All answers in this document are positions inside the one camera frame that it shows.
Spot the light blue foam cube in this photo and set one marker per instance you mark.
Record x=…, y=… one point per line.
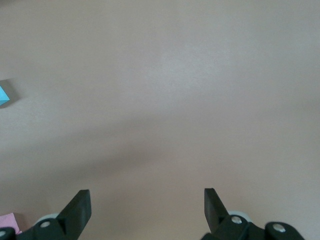
x=3, y=96

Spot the light pink foam cube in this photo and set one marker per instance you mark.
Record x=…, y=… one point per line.
x=7, y=221

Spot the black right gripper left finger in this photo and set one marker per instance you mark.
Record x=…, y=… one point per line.
x=75, y=215

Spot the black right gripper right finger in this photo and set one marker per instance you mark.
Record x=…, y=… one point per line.
x=215, y=215

